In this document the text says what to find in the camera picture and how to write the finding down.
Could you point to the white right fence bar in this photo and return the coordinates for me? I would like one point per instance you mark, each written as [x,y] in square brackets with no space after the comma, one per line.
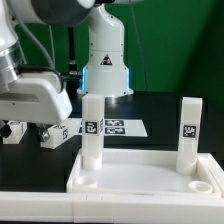
[216,171]

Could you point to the white marker sheet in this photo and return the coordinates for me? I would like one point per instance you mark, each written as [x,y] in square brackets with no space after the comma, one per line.
[113,127]

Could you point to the white desk top tray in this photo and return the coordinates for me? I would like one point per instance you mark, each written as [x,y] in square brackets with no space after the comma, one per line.
[142,172]

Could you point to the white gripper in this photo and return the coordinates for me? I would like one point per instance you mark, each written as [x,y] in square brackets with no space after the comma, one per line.
[35,98]

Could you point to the white front fence bar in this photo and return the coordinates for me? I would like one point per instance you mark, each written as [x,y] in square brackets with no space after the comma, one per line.
[114,209]

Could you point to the white fence bar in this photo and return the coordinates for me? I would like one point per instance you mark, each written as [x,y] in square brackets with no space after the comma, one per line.
[114,209]
[216,171]

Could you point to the black camera pole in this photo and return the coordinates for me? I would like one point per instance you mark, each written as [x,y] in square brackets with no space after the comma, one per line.
[73,70]

